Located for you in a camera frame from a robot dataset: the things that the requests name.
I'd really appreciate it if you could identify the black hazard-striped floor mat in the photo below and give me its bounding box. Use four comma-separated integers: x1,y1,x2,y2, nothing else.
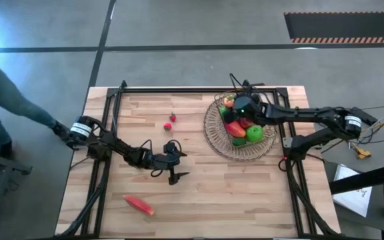
283,11,384,44

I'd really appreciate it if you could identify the red yellow mango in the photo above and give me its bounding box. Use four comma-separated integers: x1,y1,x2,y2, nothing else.
225,120,247,139

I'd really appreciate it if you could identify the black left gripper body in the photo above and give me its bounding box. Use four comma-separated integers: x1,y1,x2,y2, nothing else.
148,153,180,186

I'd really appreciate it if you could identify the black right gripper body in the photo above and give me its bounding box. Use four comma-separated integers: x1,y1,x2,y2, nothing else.
224,95,267,126

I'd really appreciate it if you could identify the red apple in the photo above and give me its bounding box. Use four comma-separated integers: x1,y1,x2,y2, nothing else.
238,117,255,130

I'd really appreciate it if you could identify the yellow cable connector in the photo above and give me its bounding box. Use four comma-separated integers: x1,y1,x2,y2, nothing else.
356,148,372,160

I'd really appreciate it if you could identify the black metal beam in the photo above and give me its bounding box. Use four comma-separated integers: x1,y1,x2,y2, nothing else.
328,162,384,195

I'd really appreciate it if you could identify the person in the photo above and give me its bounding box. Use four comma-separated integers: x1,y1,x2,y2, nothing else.
0,55,71,157

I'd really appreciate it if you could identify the gold wire basket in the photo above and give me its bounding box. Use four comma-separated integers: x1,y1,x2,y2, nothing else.
213,85,277,147

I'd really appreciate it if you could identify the white paper sheet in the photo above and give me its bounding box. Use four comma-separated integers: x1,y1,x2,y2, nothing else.
331,165,373,218

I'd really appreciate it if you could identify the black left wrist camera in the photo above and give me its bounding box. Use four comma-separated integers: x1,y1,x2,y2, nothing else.
164,139,181,156

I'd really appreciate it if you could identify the round wire basket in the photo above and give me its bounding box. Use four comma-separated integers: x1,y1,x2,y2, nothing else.
202,91,279,160

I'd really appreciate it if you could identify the silver mounting bracket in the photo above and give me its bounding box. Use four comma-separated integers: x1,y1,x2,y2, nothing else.
281,136,296,149

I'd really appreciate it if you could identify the black aluminium table frame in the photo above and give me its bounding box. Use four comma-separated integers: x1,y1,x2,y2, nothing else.
57,79,339,240

